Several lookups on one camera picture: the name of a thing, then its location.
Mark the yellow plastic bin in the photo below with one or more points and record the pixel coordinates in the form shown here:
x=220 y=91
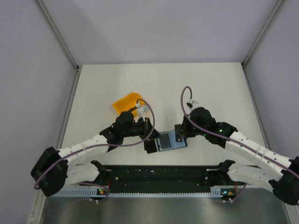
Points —
x=126 y=103

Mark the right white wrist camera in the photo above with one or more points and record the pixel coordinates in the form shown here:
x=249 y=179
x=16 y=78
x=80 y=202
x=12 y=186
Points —
x=192 y=104

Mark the left aluminium frame post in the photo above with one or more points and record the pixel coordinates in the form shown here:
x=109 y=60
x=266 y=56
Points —
x=57 y=34

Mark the grey cable duct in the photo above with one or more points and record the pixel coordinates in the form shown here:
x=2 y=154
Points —
x=94 y=192

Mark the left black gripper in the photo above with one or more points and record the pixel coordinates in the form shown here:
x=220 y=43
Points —
x=147 y=127

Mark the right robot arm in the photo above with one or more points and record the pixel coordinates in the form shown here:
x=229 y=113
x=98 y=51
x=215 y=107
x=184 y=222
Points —
x=273 y=172

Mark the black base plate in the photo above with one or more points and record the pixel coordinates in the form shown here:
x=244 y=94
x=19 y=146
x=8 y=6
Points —
x=162 y=179

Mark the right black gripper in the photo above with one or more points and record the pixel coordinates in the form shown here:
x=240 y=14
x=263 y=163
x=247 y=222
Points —
x=186 y=133

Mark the black credit card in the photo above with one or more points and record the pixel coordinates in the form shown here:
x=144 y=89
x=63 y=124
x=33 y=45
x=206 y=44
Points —
x=165 y=142

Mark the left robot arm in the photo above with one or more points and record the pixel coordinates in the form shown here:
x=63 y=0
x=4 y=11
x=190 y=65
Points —
x=77 y=165

